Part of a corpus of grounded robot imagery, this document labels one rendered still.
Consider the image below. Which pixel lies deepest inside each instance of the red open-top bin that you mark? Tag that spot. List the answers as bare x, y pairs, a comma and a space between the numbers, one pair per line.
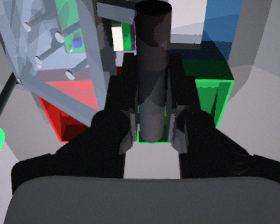
65, 127

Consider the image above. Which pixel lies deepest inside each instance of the green circuit board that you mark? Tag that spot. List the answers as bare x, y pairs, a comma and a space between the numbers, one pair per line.
121, 35

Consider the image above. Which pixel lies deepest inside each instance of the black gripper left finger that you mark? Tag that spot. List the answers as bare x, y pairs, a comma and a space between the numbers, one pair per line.
101, 149

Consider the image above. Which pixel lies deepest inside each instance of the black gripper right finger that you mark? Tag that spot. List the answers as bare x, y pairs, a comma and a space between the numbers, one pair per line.
192, 132

